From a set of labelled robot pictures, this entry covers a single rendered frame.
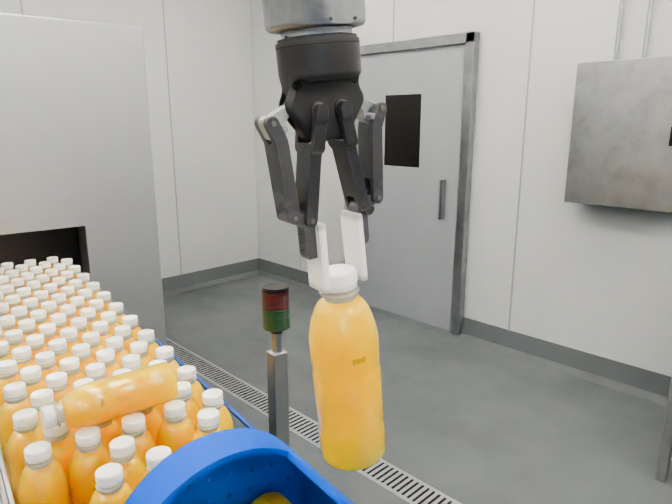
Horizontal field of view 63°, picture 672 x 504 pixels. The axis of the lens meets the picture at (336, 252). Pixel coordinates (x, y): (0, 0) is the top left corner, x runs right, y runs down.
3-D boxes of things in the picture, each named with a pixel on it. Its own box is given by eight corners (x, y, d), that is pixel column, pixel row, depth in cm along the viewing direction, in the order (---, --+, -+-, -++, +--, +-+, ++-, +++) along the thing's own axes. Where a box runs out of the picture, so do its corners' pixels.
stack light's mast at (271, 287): (272, 359, 124) (270, 292, 121) (258, 350, 129) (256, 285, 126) (295, 352, 128) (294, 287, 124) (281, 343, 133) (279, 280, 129)
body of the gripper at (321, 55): (296, 31, 43) (308, 149, 46) (380, 27, 48) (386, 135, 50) (254, 40, 49) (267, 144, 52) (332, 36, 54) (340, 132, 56)
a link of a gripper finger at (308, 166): (331, 104, 48) (318, 102, 48) (321, 228, 51) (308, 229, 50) (308, 104, 52) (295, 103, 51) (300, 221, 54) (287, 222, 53)
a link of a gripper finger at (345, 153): (314, 103, 52) (326, 99, 53) (343, 210, 57) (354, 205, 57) (337, 103, 49) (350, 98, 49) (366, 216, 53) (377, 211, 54)
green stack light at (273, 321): (271, 334, 123) (270, 313, 122) (257, 326, 128) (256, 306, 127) (295, 328, 127) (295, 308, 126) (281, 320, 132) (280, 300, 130)
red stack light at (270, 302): (270, 313, 122) (270, 296, 121) (256, 305, 127) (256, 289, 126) (295, 307, 125) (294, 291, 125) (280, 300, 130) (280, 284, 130)
